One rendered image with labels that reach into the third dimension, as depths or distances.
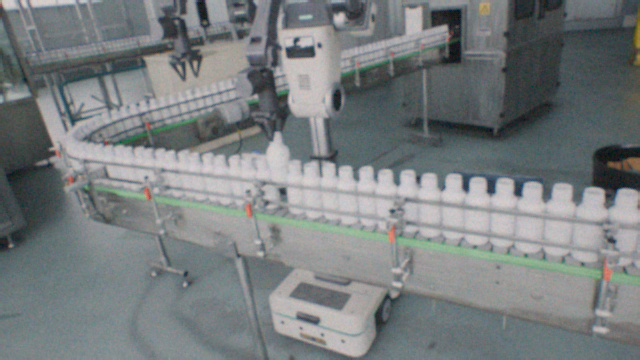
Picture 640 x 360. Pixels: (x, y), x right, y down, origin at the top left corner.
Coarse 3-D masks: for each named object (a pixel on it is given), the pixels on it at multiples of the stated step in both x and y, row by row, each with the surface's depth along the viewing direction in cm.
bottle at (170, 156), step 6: (168, 156) 152; (174, 156) 153; (168, 162) 153; (174, 162) 153; (168, 168) 152; (174, 168) 153; (168, 174) 154; (174, 174) 153; (168, 180) 156; (174, 180) 154; (180, 180) 155; (174, 186) 155; (180, 186) 156; (174, 192) 156; (180, 192) 156
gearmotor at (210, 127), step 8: (224, 104) 277; (232, 104) 276; (240, 104) 278; (216, 112) 271; (224, 112) 270; (232, 112) 269; (240, 112) 273; (248, 112) 281; (200, 120) 265; (208, 120) 264; (216, 120) 269; (224, 120) 270; (232, 120) 270; (200, 128) 270; (208, 128) 265; (216, 128) 269; (200, 136) 273; (208, 136) 267; (216, 136) 270; (224, 136) 274; (240, 136) 280; (240, 144) 283
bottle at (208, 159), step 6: (204, 156) 146; (210, 156) 144; (204, 162) 145; (210, 162) 144; (204, 168) 145; (210, 168) 144; (204, 180) 147; (210, 180) 146; (210, 186) 147; (216, 186) 147; (210, 198) 149; (216, 198) 148
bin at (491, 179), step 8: (464, 176) 160; (472, 176) 158; (480, 176) 157; (488, 176) 155; (496, 176) 154; (504, 176) 152; (512, 176) 151; (520, 176) 150; (464, 184) 161; (488, 184) 156; (520, 184) 151; (544, 184) 144; (488, 192) 158; (520, 192) 152; (504, 320) 121; (504, 328) 122
